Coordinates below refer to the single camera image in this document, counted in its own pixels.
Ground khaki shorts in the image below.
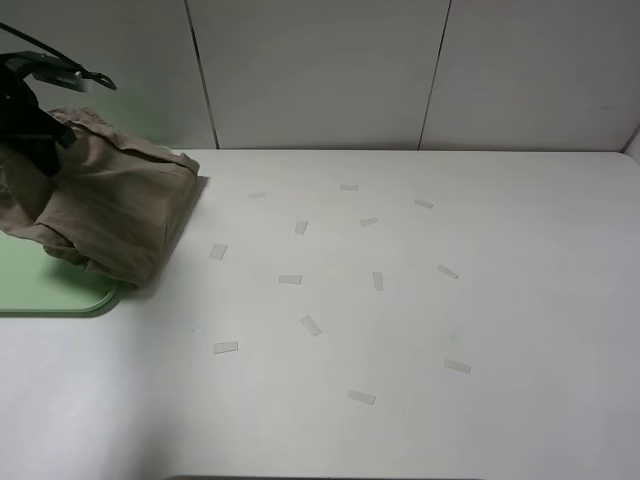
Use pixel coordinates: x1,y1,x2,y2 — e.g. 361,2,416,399
1,108,200,287

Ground green plastic tray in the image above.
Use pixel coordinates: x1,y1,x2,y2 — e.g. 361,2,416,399
0,143,174,319

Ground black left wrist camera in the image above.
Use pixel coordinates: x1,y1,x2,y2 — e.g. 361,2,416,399
1,51,90,92

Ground black left camera cable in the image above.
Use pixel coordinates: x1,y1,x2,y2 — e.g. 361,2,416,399
0,22,119,91

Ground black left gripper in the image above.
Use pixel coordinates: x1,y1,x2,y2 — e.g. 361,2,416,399
1,63,76,176

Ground clear tape piece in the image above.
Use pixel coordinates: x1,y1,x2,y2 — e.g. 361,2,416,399
348,390,376,406
444,358,471,374
209,244,228,260
414,199,434,209
279,274,303,285
212,341,239,355
300,315,323,337
437,265,459,280
372,272,384,291
295,220,308,235

